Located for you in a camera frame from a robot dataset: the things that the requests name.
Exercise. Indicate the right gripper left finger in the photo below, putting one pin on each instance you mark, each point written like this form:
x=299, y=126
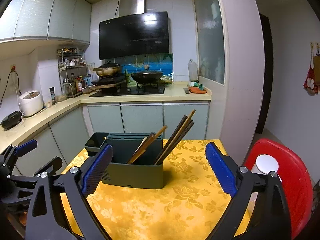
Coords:
x=93, y=169

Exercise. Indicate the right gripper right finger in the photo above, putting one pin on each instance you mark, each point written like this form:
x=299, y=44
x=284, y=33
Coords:
x=224, y=169

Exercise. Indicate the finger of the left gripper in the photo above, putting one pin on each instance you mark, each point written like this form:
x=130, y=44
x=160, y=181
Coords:
x=26, y=148
x=51, y=167

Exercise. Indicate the light wooden chopstick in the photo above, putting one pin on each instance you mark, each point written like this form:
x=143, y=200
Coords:
x=145, y=144

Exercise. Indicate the dark chopstick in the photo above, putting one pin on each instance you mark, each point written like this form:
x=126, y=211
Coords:
x=171, y=138
x=174, y=143

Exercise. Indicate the black small appliance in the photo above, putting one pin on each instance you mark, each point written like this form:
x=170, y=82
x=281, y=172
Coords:
x=11, y=120

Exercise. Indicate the white plastic jug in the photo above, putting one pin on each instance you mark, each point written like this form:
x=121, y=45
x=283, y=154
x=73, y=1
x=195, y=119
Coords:
x=264, y=164

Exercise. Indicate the yellow floral tablecloth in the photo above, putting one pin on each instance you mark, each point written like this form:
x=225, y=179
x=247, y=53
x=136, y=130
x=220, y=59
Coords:
x=188, y=206

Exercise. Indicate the white rice cooker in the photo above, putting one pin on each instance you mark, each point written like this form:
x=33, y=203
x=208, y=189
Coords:
x=30, y=102

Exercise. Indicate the wooden chopstick in holder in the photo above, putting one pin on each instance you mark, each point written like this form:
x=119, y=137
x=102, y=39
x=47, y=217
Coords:
x=189, y=117

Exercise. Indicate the red plastic stool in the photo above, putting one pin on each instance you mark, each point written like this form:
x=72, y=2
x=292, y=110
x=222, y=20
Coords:
x=294, y=177

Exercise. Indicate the orange cutting board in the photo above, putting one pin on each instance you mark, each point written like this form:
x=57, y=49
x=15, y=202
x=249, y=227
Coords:
x=197, y=90

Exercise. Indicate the black glass cooktop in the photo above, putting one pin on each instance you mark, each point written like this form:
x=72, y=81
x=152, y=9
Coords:
x=120, y=91

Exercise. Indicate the metal spice rack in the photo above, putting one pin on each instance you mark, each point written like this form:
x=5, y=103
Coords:
x=72, y=68

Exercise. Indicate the clear plastic bottle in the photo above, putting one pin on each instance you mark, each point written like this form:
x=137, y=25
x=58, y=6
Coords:
x=193, y=71

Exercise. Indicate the black wok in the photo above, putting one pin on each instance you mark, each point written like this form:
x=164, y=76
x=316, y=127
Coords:
x=147, y=76

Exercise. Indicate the red hanging cloth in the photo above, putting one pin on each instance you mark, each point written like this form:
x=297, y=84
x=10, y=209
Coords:
x=309, y=84

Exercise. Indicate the brown hanging board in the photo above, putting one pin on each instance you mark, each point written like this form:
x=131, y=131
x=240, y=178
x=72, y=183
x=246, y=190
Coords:
x=316, y=65

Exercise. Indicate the black range hood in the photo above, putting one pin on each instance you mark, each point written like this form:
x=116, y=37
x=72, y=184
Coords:
x=137, y=34

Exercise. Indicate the upper wall cabinets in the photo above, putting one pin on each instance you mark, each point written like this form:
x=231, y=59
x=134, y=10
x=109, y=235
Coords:
x=63, y=20

